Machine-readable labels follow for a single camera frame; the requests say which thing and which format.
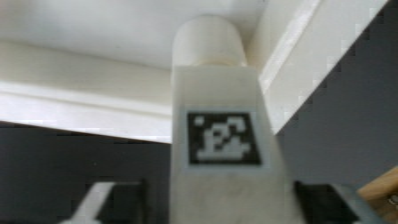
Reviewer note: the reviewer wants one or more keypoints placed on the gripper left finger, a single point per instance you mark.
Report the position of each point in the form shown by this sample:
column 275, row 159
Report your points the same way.
column 112, row 204

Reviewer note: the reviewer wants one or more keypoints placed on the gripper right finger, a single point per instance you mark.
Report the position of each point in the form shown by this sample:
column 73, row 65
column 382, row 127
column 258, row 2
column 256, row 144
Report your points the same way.
column 332, row 205

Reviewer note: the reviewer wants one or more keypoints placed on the white leg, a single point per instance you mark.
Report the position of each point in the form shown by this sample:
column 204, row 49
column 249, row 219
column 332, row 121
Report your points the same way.
column 231, row 188

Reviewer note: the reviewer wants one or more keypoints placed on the white square tabletop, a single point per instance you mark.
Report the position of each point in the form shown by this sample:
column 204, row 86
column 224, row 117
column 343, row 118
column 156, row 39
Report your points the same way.
column 85, row 57

